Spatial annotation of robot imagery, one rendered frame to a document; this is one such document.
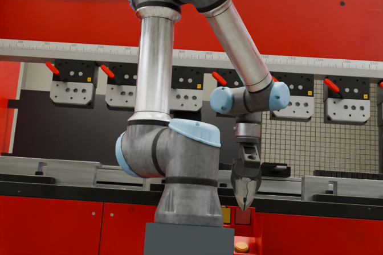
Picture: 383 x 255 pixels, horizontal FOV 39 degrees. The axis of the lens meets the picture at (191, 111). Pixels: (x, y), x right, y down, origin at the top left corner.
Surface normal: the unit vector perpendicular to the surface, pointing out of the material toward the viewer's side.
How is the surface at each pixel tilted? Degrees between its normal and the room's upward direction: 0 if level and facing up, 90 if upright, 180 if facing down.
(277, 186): 90
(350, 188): 90
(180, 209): 73
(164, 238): 90
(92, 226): 90
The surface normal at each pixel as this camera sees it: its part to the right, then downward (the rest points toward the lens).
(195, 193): 0.23, -0.47
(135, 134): -0.48, -0.18
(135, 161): -0.60, 0.26
